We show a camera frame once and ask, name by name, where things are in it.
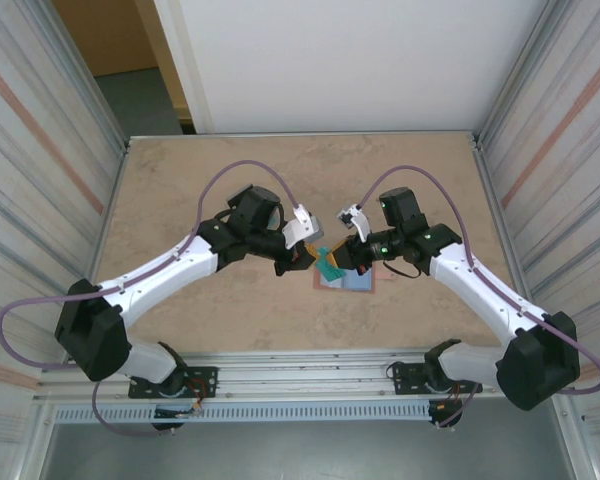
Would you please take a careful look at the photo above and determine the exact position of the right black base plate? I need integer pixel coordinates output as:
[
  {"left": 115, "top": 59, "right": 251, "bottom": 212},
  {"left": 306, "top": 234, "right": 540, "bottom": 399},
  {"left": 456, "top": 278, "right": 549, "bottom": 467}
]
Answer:
[{"left": 391, "top": 360, "right": 483, "bottom": 396}]

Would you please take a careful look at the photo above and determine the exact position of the wooden door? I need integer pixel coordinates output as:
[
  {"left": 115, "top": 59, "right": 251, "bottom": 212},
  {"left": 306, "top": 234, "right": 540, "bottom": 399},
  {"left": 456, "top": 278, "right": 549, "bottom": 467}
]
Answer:
[{"left": 52, "top": 0, "right": 194, "bottom": 135}]

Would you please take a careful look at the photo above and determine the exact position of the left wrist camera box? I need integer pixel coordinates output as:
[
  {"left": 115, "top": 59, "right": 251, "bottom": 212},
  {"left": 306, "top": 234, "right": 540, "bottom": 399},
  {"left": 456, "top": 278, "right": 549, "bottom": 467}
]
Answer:
[{"left": 282, "top": 204, "right": 325, "bottom": 250}]

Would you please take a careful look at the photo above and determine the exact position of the left black connector with wires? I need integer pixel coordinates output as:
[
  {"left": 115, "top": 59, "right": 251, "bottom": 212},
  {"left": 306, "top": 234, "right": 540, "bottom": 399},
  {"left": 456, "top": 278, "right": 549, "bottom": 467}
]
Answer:
[{"left": 152, "top": 402, "right": 204, "bottom": 432}]

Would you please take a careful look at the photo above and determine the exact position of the white door frame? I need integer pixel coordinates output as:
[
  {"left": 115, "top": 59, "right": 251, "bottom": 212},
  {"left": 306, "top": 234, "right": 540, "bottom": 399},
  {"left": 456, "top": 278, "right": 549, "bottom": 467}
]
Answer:
[{"left": 152, "top": 0, "right": 216, "bottom": 135}]

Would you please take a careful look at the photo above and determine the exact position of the translucent corrugated side panel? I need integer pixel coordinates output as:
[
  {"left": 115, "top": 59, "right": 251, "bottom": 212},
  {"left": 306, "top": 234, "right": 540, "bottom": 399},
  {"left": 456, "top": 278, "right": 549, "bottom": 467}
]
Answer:
[
  {"left": 477, "top": 0, "right": 600, "bottom": 446},
  {"left": 0, "top": 0, "right": 131, "bottom": 446}
]

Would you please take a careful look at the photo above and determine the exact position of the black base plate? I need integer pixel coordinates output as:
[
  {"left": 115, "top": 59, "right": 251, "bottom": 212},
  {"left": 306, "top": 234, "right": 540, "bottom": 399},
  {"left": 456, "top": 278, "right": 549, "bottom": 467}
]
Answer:
[
  {"left": 391, "top": 360, "right": 483, "bottom": 396},
  {"left": 128, "top": 366, "right": 219, "bottom": 400}
]

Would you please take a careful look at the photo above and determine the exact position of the pink card wallet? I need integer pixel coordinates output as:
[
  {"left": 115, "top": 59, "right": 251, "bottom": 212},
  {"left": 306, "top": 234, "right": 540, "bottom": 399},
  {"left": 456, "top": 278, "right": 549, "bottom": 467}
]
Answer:
[{"left": 312, "top": 259, "right": 377, "bottom": 296}]

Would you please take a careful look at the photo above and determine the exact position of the aluminium front rail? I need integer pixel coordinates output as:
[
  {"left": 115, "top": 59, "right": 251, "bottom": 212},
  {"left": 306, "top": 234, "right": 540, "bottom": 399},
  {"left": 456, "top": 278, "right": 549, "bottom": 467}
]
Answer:
[{"left": 33, "top": 349, "right": 579, "bottom": 404}]

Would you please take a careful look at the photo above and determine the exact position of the right black connector with wires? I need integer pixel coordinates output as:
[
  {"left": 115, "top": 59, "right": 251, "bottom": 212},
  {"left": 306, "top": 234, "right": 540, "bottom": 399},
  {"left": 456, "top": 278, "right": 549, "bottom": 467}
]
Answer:
[{"left": 427, "top": 397, "right": 465, "bottom": 431}]

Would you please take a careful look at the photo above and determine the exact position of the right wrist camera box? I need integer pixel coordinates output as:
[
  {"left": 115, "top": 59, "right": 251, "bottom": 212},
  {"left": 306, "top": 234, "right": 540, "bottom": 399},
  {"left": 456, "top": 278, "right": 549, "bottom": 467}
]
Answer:
[{"left": 335, "top": 202, "right": 370, "bottom": 244}]

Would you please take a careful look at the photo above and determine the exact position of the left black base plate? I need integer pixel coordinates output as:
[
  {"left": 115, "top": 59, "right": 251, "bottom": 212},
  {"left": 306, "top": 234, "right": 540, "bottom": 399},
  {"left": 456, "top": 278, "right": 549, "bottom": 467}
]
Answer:
[{"left": 128, "top": 366, "right": 219, "bottom": 400}]

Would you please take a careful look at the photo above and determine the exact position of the teal chip card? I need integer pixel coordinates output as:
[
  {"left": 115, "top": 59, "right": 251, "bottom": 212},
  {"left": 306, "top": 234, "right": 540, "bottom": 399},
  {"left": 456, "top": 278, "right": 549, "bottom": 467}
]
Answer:
[{"left": 315, "top": 247, "right": 346, "bottom": 284}]

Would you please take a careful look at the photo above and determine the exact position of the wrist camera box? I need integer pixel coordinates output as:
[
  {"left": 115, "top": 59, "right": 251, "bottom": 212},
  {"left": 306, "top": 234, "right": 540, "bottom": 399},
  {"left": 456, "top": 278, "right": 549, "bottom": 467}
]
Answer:
[
  {"left": 335, "top": 202, "right": 370, "bottom": 244},
  {"left": 282, "top": 204, "right": 325, "bottom": 250}
]

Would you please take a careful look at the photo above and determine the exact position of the grey slotted cable duct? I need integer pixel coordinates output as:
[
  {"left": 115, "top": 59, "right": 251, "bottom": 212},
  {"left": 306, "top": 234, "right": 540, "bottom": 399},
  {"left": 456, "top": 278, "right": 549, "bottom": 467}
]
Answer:
[{"left": 53, "top": 403, "right": 434, "bottom": 424}]

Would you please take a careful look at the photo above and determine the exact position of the black connector with wires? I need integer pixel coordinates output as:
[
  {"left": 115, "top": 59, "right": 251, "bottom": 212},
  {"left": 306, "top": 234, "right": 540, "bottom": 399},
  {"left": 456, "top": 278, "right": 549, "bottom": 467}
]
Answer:
[
  {"left": 152, "top": 402, "right": 204, "bottom": 432},
  {"left": 427, "top": 397, "right": 465, "bottom": 431}
]

